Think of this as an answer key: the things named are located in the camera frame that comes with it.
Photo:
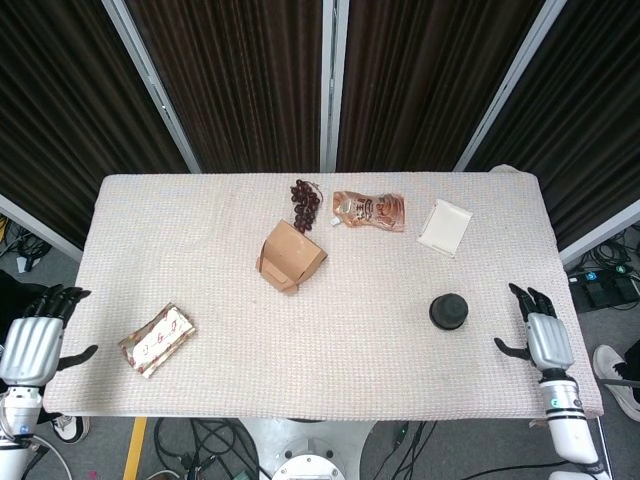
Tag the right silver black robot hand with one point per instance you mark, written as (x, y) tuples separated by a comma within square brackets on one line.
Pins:
[(550, 342)]

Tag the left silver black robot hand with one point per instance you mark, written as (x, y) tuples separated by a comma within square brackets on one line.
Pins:
[(30, 350)]

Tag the black round dish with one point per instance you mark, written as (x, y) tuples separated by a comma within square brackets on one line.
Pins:
[(448, 327)]

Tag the black bowl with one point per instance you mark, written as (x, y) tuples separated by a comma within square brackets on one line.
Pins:
[(447, 307)]

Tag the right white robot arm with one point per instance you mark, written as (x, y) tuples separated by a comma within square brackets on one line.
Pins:
[(567, 415)]

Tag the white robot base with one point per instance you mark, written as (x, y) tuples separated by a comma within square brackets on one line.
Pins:
[(310, 450)]

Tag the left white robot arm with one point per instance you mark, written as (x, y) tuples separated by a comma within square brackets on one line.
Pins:
[(20, 410)]

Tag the black trousers leg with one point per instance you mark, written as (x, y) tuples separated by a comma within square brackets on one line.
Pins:
[(15, 295)]

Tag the black power strip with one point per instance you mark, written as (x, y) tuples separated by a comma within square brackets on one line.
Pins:
[(600, 292)]

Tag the white black sneaker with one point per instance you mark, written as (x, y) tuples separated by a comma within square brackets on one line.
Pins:
[(72, 429)]

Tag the white table leg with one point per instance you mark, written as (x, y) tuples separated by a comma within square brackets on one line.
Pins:
[(605, 440)]

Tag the yellow floor tape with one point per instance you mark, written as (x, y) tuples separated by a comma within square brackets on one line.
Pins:
[(135, 450)]

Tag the white square tray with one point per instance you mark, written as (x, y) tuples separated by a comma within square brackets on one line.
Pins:
[(445, 227)]

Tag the white waffle tablecloth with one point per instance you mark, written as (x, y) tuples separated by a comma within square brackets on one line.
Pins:
[(350, 350)]

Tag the dark brown curtain panel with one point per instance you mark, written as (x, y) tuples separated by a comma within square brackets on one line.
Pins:
[(240, 85), (590, 100), (425, 85), (60, 100)]

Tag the brown kraft paper box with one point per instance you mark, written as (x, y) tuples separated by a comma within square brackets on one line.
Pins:
[(292, 252)]

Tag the dark red grape bunch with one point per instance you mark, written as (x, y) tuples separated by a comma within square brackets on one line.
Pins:
[(302, 210)]

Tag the silver partition frame post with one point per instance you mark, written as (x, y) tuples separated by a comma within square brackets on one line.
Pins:
[(600, 235), (510, 85), (40, 227), (152, 85), (334, 85)]

